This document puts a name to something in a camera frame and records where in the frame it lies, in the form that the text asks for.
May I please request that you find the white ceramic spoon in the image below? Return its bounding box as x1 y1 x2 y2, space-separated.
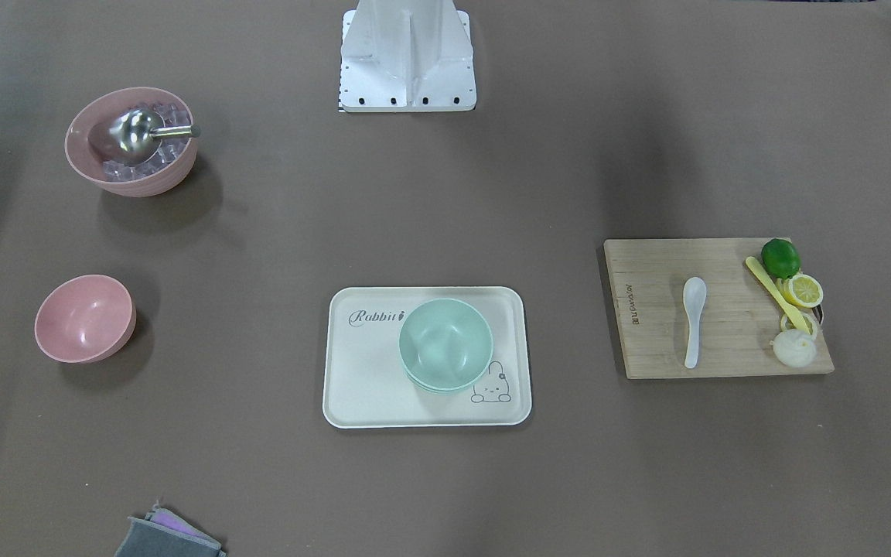
682 276 708 369

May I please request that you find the small pink bowl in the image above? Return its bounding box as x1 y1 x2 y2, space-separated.
34 274 137 364

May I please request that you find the green bowl stack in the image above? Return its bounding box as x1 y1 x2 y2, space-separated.
398 299 495 395

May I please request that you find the large pink bowl with ice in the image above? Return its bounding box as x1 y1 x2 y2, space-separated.
64 86 198 197

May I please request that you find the white rabbit tray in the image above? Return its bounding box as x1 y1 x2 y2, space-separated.
322 286 533 428

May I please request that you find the wooden cutting board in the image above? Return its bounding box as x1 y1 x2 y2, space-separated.
603 237 795 380

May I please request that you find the green lime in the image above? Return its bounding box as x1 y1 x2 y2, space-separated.
760 237 801 279

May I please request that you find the yellow plastic knife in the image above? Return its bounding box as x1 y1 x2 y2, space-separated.
745 256 816 336

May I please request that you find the metal ice scoop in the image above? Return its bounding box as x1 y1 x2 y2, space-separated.
88 108 201 166

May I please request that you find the lemon half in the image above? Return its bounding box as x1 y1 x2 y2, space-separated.
779 272 824 308

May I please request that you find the lemon slice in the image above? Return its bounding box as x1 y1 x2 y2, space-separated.
779 311 821 340

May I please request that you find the grey folded cloth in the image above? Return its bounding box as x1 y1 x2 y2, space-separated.
114 504 227 556

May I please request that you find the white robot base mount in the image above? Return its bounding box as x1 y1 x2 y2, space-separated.
337 1 477 113

